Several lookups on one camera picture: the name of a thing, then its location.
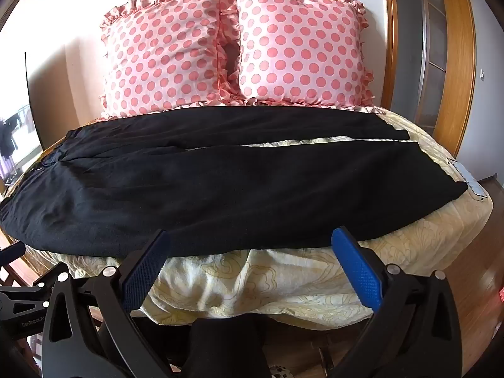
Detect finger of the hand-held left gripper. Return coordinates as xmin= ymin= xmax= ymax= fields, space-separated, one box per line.
xmin=31 ymin=261 xmax=71 ymax=289

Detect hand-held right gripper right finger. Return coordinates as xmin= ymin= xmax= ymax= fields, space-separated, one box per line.
xmin=326 ymin=226 xmax=462 ymax=378

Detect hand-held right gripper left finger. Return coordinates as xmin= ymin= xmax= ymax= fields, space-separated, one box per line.
xmin=41 ymin=228 xmax=175 ymax=378

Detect black pants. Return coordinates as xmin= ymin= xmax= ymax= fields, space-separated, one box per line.
xmin=0 ymin=107 xmax=466 ymax=258

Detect cream patterned bedspread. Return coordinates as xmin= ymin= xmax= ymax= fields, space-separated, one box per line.
xmin=0 ymin=102 xmax=495 ymax=324

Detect white flat device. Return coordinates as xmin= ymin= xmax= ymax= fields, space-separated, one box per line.
xmin=446 ymin=157 xmax=488 ymax=202

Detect black framed flat screen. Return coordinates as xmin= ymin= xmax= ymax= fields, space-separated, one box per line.
xmin=0 ymin=52 xmax=45 ymax=192

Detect pink polka dot pillow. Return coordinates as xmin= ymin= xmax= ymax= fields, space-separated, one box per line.
xmin=98 ymin=0 xmax=242 ymax=121
xmin=218 ymin=0 xmax=375 ymax=108

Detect grey door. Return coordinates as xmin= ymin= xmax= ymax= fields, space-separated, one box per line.
xmin=394 ymin=0 xmax=450 ymax=135

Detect wooden door frame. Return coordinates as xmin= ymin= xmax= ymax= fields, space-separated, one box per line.
xmin=381 ymin=0 xmax=478 ymax=157

